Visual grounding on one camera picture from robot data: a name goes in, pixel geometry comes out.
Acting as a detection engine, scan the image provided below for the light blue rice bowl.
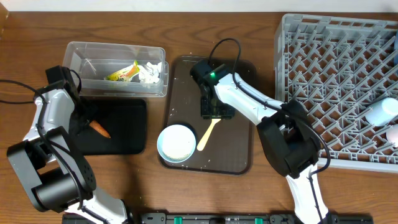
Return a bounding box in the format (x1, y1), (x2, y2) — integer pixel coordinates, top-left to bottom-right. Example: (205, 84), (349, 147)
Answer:
(157, 124), (197, 163)

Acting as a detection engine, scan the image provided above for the clear plastic bin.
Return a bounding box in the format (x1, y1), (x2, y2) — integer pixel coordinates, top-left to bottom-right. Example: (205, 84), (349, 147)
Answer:
(63, 42), (169, 97)

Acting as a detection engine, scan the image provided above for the yellow green snack wrapper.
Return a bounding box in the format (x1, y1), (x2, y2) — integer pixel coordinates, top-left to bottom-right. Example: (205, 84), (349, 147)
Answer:
(104, 60), (140, 82)

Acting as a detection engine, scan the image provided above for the black tray bin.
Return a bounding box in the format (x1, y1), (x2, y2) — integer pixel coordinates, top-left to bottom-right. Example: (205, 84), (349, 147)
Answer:
(69, 99), (147, 156)

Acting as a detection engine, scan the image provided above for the white tissue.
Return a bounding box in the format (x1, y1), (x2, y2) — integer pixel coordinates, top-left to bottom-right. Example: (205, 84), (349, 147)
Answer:
(138, 62), (162, 84)

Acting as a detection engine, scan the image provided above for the light blue cup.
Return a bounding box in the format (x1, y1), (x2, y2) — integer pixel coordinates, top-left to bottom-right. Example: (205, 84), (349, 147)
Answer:
(365, 98), (398, 126)

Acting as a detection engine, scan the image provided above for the brown serving tray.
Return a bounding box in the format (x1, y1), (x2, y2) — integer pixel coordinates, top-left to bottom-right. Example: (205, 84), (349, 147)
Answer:
(159, 55), (253, 175)

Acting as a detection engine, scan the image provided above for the pink cup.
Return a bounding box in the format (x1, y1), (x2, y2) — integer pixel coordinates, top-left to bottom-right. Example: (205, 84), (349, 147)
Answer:
(386, 124), (398, 147)

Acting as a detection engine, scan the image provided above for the yellow plastic spoon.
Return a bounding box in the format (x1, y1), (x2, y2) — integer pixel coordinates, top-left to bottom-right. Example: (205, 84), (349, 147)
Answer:
(197, 119), (221, 151)

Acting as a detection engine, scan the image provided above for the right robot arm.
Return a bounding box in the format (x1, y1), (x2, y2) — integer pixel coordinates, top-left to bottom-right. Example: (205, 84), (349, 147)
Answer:
(190, 59), (329, 223)

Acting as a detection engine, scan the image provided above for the grey dishwasher rack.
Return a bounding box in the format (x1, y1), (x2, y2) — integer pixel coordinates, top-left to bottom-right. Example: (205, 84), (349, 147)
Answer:
(274, 14), (397, 173)

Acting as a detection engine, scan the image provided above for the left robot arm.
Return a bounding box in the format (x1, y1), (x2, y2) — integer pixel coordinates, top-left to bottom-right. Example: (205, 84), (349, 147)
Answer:
(7, 65), (134, 224)

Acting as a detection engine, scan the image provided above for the orange carrot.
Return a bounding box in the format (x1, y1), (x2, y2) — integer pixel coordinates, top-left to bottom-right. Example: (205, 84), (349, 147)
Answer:
(89, 120), (111, 138)

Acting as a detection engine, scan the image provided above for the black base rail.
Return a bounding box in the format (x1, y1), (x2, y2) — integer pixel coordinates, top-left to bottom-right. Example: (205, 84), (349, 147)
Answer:
(62, 213), (374, 224)

